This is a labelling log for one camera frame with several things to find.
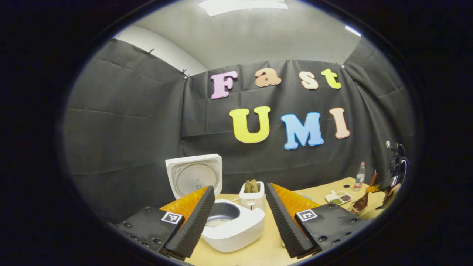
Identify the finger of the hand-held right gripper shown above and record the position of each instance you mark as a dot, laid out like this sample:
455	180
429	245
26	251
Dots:
373	188

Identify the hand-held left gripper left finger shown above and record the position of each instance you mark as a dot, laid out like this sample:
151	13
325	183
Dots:
194	225

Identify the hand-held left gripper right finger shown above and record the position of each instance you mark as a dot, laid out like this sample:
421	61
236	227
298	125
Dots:
284	225

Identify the brown wooden spoon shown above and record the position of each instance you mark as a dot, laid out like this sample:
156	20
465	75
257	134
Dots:
364	201

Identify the white rice cooker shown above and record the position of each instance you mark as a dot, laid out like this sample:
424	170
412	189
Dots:
240	232

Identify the clear plastic water bottle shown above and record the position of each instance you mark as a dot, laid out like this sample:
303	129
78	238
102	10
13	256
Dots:
359	179

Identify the white toaster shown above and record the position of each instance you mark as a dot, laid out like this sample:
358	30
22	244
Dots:
253	202

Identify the white divided grain dish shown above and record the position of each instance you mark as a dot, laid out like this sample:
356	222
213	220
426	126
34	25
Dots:
332	195

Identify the brown toast slice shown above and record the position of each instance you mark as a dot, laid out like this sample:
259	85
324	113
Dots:
247	186
255	185

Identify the black backdrop cloth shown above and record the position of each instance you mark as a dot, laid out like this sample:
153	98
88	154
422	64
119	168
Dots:
129	129

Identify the small ceiling light panel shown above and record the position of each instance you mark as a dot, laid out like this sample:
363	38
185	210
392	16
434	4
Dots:
353	31

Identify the large ceiling light panel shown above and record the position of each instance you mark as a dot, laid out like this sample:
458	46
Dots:
242	6

